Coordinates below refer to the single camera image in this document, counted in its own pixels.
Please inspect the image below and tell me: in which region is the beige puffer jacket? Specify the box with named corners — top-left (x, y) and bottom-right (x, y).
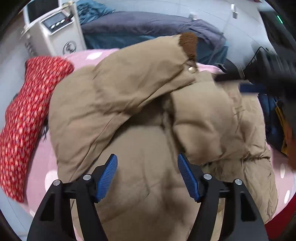
top-left (48, 32), bottom-right (279, 241)

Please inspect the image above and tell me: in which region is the person's right hand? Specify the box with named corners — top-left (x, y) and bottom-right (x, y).
top-left (284, 121), bottom-right (296, 170)

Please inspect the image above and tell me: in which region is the navy blue garment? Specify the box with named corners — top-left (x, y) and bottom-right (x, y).
top-left (258, 93), bottom-right (283, 152)

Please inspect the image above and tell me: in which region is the mustard yellow garment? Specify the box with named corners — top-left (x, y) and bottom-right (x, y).
top-left (275, 102), bottom-right (287, 156)

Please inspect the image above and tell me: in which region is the red floral garment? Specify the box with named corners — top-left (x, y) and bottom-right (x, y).
top-left (1, 56), bottom-right (74, 203)

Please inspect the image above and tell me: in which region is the white beauty machine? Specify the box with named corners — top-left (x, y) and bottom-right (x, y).
top-left (21, 1), bottom-right (86, 57)

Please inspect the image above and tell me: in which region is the black wire rack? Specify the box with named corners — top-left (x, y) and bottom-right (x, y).
top-left (243, 46), bottom-right (269, 71)

